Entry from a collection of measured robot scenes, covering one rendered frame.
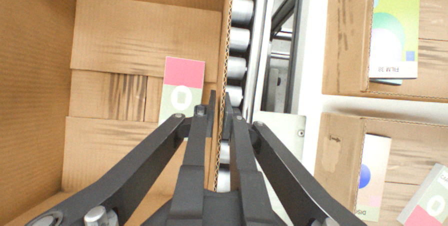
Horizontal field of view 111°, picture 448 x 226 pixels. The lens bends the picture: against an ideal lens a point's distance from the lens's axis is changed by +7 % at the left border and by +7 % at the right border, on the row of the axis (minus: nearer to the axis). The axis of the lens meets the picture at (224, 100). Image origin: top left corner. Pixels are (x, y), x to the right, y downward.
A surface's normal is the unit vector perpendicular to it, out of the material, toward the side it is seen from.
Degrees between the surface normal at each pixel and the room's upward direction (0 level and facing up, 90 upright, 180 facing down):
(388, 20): 0
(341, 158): 91
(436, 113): 0
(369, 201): 0
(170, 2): 89
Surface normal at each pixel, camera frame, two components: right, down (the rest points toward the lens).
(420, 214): 0.07, 0.01
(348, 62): -1.00, -0.05
